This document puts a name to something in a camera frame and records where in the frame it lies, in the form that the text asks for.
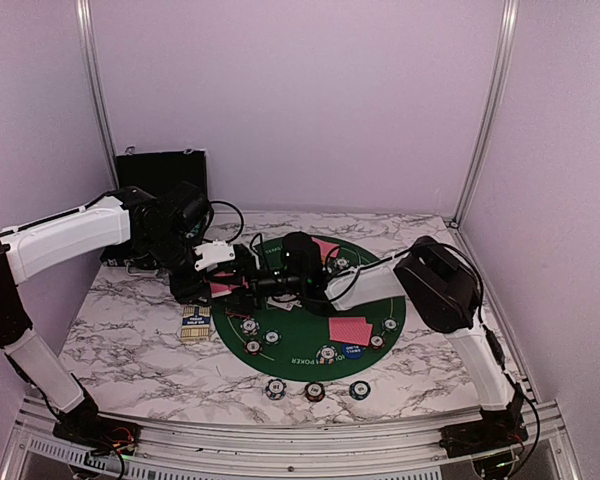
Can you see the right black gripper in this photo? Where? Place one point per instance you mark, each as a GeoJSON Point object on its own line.
{"type": "Point", "coordinates": [253, 291]}

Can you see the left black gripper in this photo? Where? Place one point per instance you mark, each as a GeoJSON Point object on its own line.
{"type": "Point", "coordinates": [185, 290]}

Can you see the red back card deck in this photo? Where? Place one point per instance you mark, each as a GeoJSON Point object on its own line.
{"type": "Point", "coordinates": [224, 283]}

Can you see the red card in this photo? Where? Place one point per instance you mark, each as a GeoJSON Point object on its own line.
{"type": "Point", "coordinates": [339, 325]}
{"type": "Point", "coordinates": [326, 247]}

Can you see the blue white chip stack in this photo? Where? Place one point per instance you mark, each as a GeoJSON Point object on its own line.
{"type": "Point", "coordinates": [275, 389]}

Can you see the blue small blind button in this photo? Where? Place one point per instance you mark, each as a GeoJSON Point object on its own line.
{"type": "Point", "coordinates": [352, 351]}

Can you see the brown chip stack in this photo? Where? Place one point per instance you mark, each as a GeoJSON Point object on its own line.
{"type": "Point", "coordinates": [314, 391]}

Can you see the teal chip stack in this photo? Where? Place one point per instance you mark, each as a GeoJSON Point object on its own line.
{"type": "Point", "coordinates": [359, 390]}

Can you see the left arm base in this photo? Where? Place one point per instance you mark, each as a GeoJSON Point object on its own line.
{"type": "Point", "coordinates": [86, 426]}

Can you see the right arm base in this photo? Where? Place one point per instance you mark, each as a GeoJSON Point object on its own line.
{"type": "Point", "coordinates": [494, 430]}

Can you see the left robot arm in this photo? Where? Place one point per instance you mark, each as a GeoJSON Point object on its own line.
{"type": "Point", "coordinates": [159, 227]}

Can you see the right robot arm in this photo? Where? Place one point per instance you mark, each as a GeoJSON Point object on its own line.
{"type": "Point", "coordinates": [446, 292]}

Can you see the blue gold card box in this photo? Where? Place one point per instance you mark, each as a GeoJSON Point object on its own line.
{"type": "Point", "coordinates": [196, 323]}

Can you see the black red triangle marker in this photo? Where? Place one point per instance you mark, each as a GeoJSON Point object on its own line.
{"type": "Point", "coordinates": [236, 315]}

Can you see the round green poker mat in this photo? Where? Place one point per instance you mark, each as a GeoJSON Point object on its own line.
{"type": "Point", "coordinates": [303, 333]}

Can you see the black poker chip case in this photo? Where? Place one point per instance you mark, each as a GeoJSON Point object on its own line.
{"type": "Point", "coordinates": [157, 173]}

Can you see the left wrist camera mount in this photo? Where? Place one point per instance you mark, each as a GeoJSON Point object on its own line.
{"type": "Point", "coordinates": [210, 255]}

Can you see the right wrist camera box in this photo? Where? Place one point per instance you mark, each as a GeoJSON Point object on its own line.
{"type": "Point", "coordinates": [301, 262]}

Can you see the aluminium front rail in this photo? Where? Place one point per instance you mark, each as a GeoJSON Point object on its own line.
{"type": "Point", "coordinates": [178, 450]}

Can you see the left aluminium frame post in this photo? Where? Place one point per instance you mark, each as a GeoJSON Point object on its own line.
{"type": "Point", "coordinates": [90, 58]}

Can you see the aluminium frame post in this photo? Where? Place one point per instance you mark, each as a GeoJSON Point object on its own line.
{"type": "Point", "coordinates": [495, 94]}
{"type": "Point", "coordinates": [90, 58]}

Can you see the right aluminium frame post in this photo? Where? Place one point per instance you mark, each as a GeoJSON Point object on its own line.
{"type": "Point", "coordinates": [495, 94]}

